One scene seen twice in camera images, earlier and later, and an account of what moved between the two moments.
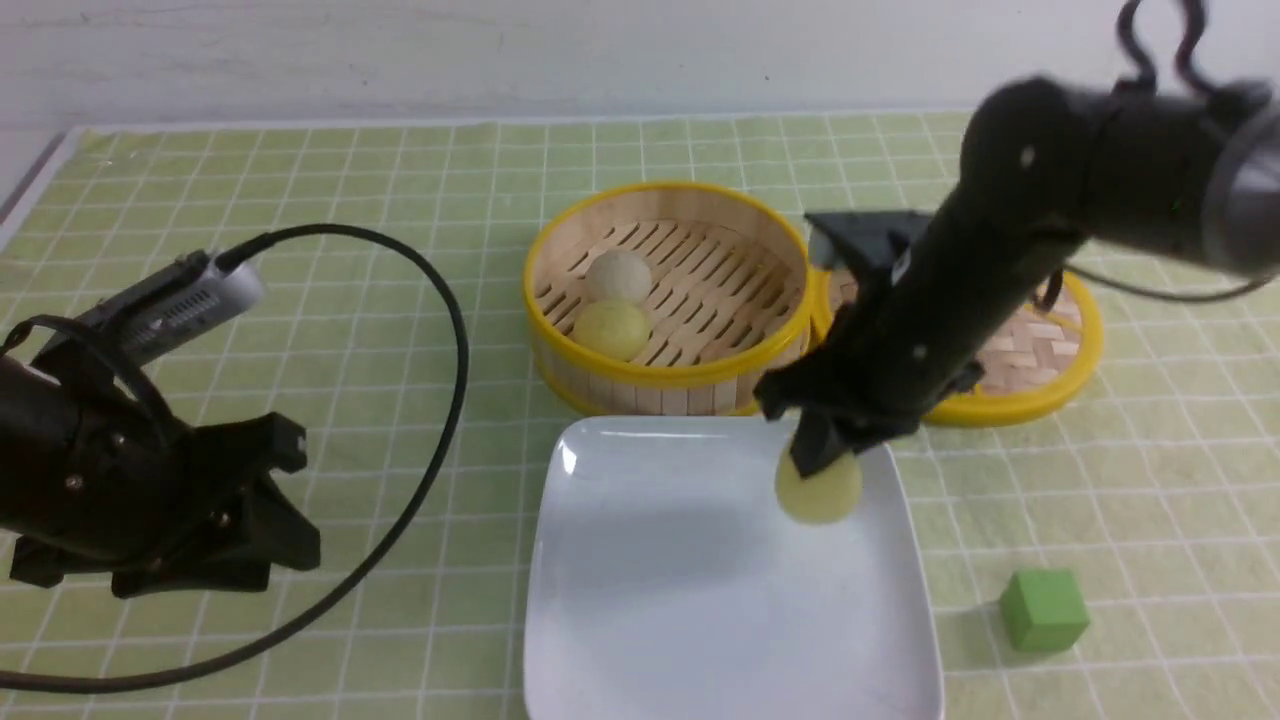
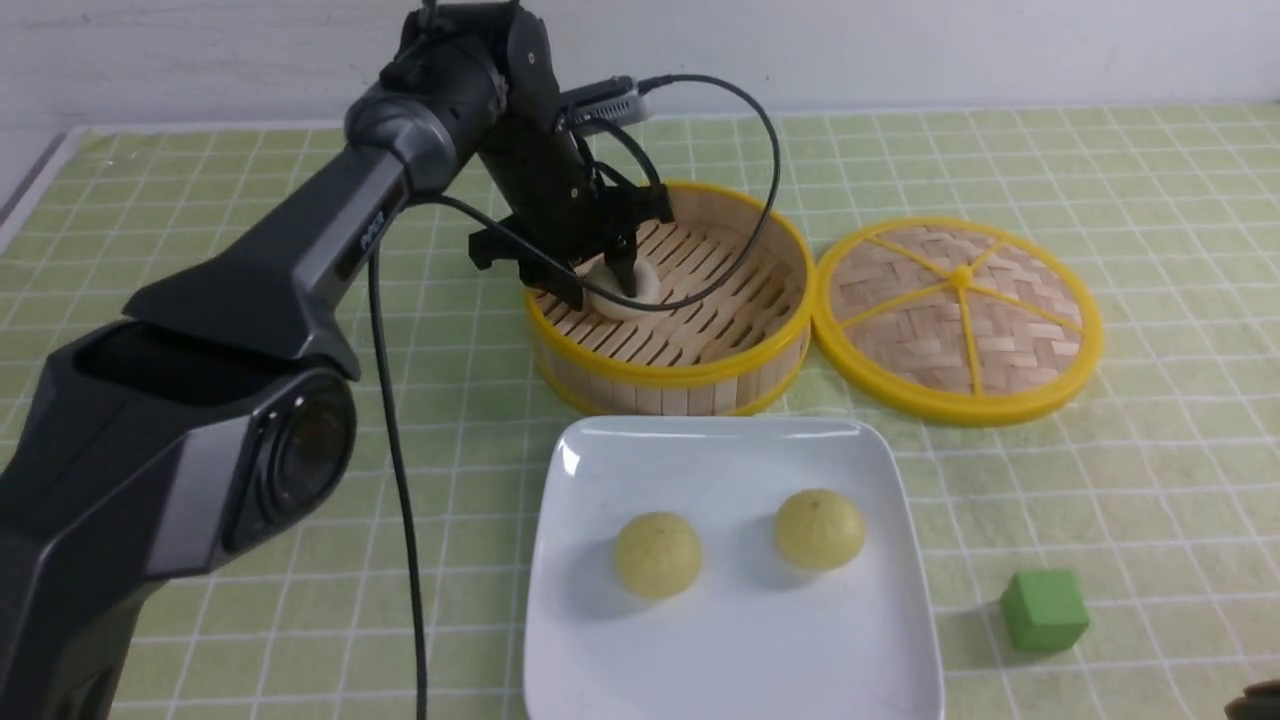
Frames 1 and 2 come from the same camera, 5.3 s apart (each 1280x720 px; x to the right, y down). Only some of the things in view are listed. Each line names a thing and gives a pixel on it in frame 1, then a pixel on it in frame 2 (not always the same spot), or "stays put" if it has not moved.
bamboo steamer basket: x=731 y=300 stays put
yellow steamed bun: x=611 y=328 → x=658 y=555
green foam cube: x=1044 y=610 stays put
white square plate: x=668 y=580 stays put
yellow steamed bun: x=822 y=497 → x=819 y=528
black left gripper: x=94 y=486 → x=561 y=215
